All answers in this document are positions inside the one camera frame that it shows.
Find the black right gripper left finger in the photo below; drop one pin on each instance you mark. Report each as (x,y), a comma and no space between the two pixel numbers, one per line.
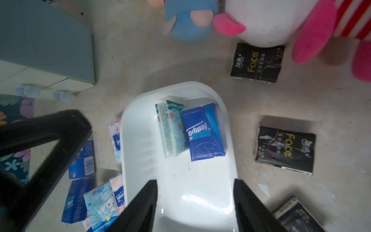
(139,215)

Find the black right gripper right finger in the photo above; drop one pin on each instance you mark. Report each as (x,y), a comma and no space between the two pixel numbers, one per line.
(251,213)

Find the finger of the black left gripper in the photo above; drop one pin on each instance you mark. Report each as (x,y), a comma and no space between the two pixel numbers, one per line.
(54,141)

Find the white plastic storage box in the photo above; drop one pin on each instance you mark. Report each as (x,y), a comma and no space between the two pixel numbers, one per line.
(193,196)

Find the blue cartoon tissue pack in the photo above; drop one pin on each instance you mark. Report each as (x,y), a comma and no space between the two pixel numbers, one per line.
(83,165)

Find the dark blue Tempo tissue pack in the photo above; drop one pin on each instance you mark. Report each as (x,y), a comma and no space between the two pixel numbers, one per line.
(201,128)

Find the pink floral Tempo tissue pack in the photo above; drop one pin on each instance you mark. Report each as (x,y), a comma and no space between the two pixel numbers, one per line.
(114,133)

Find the teal cartoon tissue pack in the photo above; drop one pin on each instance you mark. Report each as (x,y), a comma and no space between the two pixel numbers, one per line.
(172,132)

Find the light blue Cinnamoroll tissue pack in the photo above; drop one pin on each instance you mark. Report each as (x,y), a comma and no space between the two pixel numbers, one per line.
(101,207)

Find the black Face tissue pack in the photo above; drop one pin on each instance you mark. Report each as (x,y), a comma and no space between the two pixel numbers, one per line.
(257,64)
(285,149)
(295,217)

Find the small blue-top drawer cabinet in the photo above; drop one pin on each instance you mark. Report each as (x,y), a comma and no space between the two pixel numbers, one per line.
(44,53)

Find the white pink plush toy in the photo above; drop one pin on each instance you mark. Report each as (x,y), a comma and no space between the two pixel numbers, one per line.
(310,23)

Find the baby doll plush toy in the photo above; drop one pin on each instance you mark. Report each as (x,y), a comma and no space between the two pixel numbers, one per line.
(187,20)

